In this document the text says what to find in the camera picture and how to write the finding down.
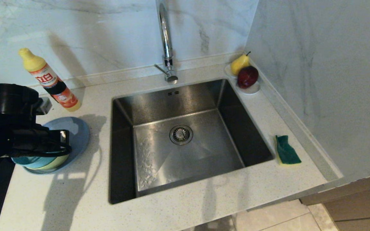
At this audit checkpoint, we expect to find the blue-grey plate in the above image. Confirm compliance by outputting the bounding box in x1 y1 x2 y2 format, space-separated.
23 117 90 175

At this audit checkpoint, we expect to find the small white dish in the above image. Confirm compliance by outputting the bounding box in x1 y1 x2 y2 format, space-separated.
225 64 262 95

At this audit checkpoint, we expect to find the yellow sponge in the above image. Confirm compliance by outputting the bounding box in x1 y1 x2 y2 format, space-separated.
275 135 302 165

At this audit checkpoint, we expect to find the wooden cabinet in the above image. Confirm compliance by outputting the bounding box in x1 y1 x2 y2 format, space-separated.
301 170 370 231

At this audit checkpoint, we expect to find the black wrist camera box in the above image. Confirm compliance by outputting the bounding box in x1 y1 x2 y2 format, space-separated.
38 97 53 116

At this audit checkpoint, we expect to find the teal plastic bowl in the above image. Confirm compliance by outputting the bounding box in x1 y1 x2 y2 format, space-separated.
11 155 67 169

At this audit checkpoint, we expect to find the stainless steel sink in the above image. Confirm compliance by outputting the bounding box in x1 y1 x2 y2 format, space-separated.
109 79 275 205

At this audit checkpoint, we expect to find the round metal sink drain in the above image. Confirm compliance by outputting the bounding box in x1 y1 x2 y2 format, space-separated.
169 124 193 145

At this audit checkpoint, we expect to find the chrome faucet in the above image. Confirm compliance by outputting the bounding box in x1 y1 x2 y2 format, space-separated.
154 0 179 85

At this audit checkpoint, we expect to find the white orange dish soap bottle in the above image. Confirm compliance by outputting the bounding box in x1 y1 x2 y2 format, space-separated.
19 48 82 112

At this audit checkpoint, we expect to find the yellow plastic bowl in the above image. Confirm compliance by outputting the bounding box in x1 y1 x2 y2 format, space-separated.
34 155 70 171

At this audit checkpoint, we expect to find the yellow pear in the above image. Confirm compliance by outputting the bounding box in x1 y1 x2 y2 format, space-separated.
231 51 251 76

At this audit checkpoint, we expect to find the dark red apple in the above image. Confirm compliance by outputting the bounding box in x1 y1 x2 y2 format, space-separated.
237 65 260 89

